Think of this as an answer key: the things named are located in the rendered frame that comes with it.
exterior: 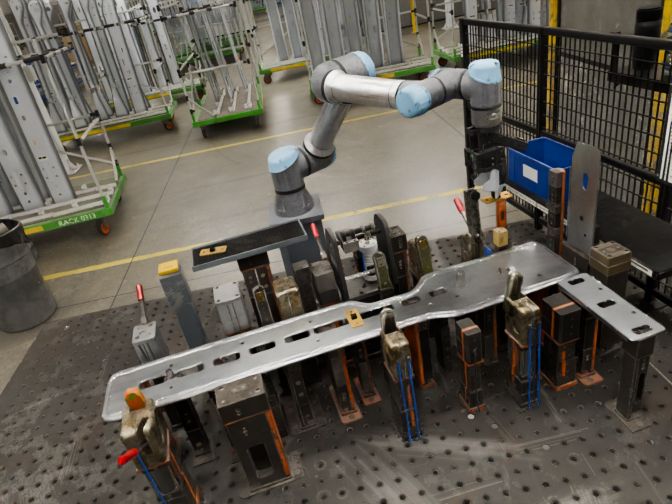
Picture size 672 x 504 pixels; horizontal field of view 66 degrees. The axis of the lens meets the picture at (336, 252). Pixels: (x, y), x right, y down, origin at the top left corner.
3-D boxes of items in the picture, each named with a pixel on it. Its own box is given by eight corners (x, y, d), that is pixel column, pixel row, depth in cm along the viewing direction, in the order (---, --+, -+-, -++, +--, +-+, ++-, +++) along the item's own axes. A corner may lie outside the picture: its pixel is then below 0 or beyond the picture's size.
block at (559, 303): (554, 395, 150) (558, 319, 136) (531, 371, 160) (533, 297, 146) (582, 385, 152) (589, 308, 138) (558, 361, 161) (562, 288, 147)
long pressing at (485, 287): (99, 433, 128) (97, 429, 127) (109, 375, 147) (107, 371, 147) (585, 275, 149) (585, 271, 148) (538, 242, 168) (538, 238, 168)
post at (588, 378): (585, 387, 151) (593, 308, 136) (561, 364, 160) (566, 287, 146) (604, 380, 151) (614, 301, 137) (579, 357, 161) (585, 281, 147)
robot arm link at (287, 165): (267, 188, 194) (258, 154, 188) (295, 175, 201) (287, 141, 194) (286, 194, 186) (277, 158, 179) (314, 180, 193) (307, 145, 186)
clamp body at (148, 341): (168, 434, 163) (125, 347, 145) (168, 409, 173) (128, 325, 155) (198, 424, 165) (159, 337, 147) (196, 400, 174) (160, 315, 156)
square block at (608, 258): (598, 357, 159) (609, 259, 142) (581, 342, 166) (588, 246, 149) (620, 349, 161) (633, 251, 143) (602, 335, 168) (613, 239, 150)
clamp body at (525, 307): (518, 416, 146) (519, 319, 129) (496, 388, 156) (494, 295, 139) (547, 405, 148) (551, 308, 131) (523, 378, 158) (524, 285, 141)
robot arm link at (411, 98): (289, 69, 153) (416, 81, 119) (317, 59, 159) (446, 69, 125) (297, 107, 159) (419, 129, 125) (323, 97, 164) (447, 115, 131)
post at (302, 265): (318, 367, 178) (293, 270, 158) (315, 358, 182) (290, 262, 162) (332, 362, 179) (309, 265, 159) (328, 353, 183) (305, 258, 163)
